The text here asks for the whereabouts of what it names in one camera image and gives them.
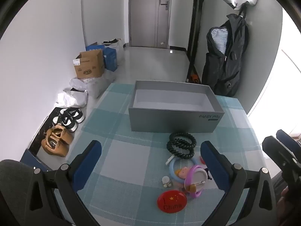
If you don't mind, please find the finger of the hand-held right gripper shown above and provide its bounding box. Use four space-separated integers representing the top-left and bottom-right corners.
262 136 298 170
276 129 301 146

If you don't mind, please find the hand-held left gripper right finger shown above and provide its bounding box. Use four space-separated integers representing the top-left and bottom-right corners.
200 140 277 226

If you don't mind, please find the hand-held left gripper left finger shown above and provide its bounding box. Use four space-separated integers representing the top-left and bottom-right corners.
25 140 103 226

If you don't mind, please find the purple hair ring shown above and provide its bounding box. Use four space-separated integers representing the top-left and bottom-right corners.
185 165 209 199

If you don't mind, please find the light blue ring with pig charm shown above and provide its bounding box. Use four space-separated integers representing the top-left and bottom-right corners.
169 157 200 184

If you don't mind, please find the black spiral hair tie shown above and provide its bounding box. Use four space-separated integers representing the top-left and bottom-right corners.
169 132 197 149
166 140 195 160

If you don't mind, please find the red round badge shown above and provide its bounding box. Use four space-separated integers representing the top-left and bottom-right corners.
157 189 188 213

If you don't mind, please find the grey cardboard box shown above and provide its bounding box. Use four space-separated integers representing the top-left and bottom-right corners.
128 80 225 133

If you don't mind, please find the tan shoe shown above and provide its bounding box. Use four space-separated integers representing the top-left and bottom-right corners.
47 125 74 145
41 138 69 157

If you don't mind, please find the black and white sneaker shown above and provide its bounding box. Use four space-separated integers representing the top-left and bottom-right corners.
59 108 85 123
53 116 77 132

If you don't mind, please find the blue checkered tablecloth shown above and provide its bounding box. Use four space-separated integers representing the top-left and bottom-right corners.
53 82 266 226

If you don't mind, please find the black floor mat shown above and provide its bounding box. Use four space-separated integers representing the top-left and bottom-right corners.
28 107 62 160

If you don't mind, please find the flat dark blue box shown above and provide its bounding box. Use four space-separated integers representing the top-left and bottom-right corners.
20 149 52 172

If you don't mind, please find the white plastic bag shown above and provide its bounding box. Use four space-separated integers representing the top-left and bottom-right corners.
55 88 88 109
70 69 116 98

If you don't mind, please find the dark hanging jacket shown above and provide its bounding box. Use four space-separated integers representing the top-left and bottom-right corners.
202 14 249 97

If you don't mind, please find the brown cardboard box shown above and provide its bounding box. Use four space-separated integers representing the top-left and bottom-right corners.
73 49 105 79

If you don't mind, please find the large blue box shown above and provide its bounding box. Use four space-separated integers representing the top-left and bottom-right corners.
103 47 117 72

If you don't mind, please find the white bag with black contents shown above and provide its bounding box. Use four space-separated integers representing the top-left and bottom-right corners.
101 38 125 66

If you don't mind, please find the striped shirt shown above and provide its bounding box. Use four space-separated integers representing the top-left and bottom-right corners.
210 27 229 53

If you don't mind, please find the black stand pole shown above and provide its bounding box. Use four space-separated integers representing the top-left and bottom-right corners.
187 0 208 83

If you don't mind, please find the grey door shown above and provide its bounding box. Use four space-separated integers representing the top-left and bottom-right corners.
129 0 170 49

